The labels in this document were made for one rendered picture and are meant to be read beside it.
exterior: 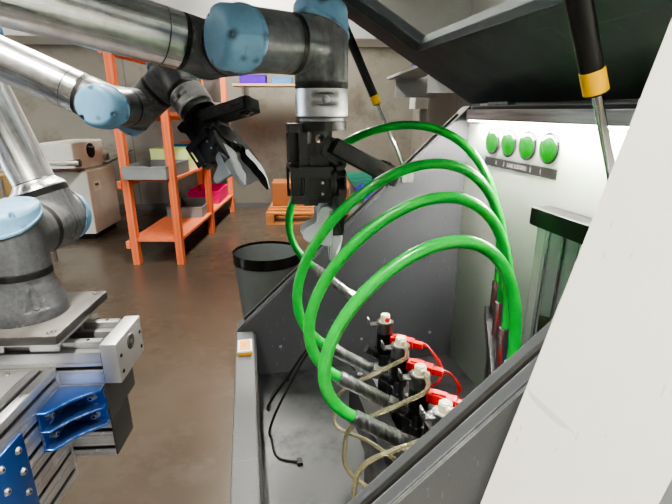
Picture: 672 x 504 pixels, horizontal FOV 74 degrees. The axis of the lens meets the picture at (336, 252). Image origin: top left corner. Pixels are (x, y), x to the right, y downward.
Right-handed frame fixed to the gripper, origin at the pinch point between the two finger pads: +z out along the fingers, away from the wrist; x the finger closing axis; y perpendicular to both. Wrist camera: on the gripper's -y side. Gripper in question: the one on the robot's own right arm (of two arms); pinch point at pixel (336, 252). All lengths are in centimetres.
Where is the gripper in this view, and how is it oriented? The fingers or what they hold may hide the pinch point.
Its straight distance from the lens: 70.9
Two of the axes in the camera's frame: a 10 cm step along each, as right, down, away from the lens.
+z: 0.0, 9.5, 3.0
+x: 1.9, 3.0, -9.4
